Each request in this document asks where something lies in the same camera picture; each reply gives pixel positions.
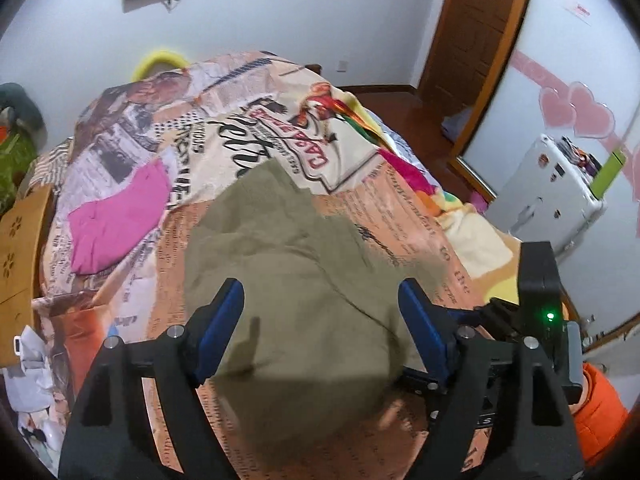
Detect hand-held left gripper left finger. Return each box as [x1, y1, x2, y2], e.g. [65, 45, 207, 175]
[57, 277, 246, 480]

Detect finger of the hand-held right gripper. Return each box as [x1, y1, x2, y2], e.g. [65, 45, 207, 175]
[400, 366, 446, 395]
[450, 297, 521, 343]

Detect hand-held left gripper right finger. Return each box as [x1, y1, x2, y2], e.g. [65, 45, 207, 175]
[397, 277, 586, 480]

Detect olive green pants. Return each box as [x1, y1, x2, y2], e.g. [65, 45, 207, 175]
[182, 160, 443, 461]

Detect person's right forearm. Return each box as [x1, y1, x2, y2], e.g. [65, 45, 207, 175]
[570, 362, 630, 467]

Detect colourful fleece blanket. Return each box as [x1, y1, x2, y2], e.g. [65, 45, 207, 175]
[350, 95, 523, 306]

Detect white suitcase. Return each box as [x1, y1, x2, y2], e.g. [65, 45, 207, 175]
[492, 134, 608, 262]

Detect lime green box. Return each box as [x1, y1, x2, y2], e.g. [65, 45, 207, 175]
[590, 150, 628, 199]

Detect pink cloth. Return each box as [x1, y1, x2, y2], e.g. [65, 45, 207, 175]
[70, 160, 173, 275]

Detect white sliding wardrobe door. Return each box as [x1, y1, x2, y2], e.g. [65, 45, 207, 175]
[449, 0, 640, 356]

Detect grey cloth bundle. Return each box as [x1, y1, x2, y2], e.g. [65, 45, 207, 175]
[442, 107, 474, 142]

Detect pink heart decoration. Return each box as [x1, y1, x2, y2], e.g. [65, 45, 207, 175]
[512, 50, 640, 161]

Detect white plastic bag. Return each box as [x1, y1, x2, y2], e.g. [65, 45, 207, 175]
[0, 325, 67, 461]

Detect bed with printed cover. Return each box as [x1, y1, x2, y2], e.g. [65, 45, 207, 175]
[30, 50, 531, 480]

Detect bamboo lap desk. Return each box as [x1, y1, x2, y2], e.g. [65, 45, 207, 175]
[0, 185, 53, 367]

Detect wooden door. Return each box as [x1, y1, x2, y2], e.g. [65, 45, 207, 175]
[417, 0, 527, 111]

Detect grey plush toy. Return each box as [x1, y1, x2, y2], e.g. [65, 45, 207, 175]
[0, 82, 47, 134]

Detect red wall sticker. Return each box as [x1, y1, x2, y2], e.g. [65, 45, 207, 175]
[562, 0, 596, 26]

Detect yellow foam ring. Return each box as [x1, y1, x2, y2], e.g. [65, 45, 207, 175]
[131, 47, 191, 82]

